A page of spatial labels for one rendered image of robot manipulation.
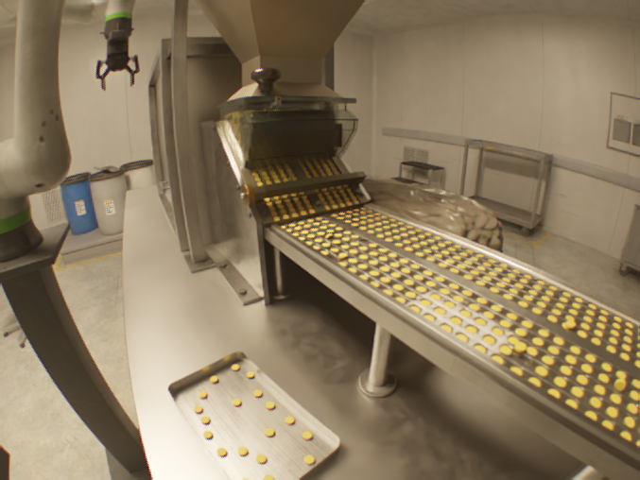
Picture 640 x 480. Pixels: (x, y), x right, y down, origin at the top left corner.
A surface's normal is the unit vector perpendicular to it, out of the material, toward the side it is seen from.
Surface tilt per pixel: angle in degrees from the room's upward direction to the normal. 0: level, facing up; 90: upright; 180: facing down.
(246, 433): 0
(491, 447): 0
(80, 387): 90
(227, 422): 0
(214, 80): 90
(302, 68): 90
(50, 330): 90
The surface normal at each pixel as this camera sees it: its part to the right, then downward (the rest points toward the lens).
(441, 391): 0.00, -0.92
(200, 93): 0.56, 0.32
